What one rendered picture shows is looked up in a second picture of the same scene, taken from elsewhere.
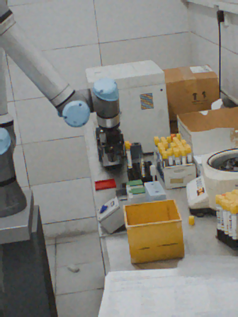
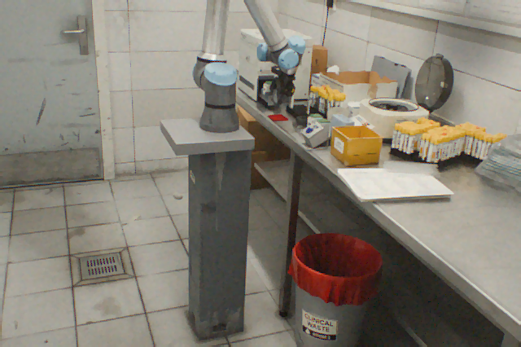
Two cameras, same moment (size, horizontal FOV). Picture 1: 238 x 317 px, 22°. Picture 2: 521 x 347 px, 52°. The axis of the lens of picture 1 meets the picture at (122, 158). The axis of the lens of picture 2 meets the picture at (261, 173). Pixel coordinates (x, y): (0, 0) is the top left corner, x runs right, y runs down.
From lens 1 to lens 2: 85 cm
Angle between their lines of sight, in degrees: 18
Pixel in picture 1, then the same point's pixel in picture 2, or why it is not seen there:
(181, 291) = (397, 180)
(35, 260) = (247, 167)
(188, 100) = not seen: hidden behind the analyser
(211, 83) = (322, 53)
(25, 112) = (138, 63)
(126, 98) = not seen: hidden behind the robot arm
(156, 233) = (365, 145)
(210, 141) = (355, 93)
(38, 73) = (269, 24)
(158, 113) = (304, 69)
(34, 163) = (140, 108)
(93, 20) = not seen: outside the picture
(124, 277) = (351, 172)
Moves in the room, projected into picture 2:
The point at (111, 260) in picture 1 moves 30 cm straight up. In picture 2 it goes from (328, 163) to (338, 77)
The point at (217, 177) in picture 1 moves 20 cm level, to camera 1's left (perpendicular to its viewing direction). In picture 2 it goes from (385, 114) to (338, 116)
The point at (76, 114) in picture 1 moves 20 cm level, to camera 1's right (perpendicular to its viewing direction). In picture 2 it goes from (291, 59) to (339, 59)
